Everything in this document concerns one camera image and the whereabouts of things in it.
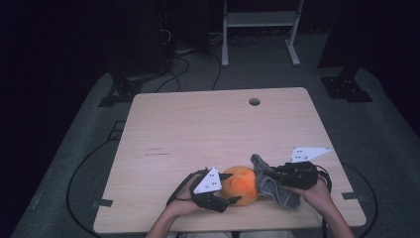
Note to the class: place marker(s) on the black stand with legs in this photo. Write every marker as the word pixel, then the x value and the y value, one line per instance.
pixel 124 87

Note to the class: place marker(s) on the black stand base plate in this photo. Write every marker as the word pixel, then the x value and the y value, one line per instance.
pixel 345 87

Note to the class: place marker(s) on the black floor tape outline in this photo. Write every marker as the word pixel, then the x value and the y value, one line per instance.
pixel 114 135

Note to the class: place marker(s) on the grey fleece cloth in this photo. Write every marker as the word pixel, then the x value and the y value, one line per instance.
pixel 274 193

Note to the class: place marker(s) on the person's right hand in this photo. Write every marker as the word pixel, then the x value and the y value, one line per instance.
pixel 318 198

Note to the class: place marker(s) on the grey tape strip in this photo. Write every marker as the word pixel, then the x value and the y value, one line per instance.
pixel 102 202
pixel 353 196

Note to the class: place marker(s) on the white metal stand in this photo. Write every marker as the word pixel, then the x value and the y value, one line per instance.
pixel 261 19

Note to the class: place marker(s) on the orange fruit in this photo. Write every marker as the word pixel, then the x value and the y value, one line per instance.
pixel 242 185

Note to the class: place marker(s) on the person's left hand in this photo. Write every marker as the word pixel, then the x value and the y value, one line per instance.
pixel 183 206

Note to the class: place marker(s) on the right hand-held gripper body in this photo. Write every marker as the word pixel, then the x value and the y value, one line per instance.
pixel 295 175

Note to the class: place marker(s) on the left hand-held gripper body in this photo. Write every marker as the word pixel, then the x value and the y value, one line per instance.
pixel 209 200

